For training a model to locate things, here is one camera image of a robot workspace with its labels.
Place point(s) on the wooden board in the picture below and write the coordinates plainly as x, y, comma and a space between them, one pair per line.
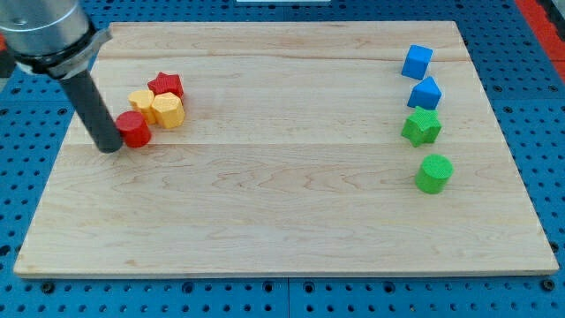
290, 163

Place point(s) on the yellow hexagon block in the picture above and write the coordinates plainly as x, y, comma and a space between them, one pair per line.
168, 110

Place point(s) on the red star block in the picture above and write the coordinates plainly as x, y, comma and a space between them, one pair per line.
166, 83

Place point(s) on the green star block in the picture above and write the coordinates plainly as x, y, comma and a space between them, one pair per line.
421, 127

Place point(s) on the red cylinder block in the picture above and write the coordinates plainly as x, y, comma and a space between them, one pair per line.
133, 129

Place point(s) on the green cylinder block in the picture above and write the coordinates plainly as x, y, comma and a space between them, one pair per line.
433, 174

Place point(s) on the yellow heart block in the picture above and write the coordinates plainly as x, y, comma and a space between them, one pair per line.
141, 101

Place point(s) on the blue triangle block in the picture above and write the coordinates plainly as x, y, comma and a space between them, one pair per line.
426, 94

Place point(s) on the blue cube block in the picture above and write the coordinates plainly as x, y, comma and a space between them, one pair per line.
416, 62

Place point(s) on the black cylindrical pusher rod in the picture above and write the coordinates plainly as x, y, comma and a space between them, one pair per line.
87, 101

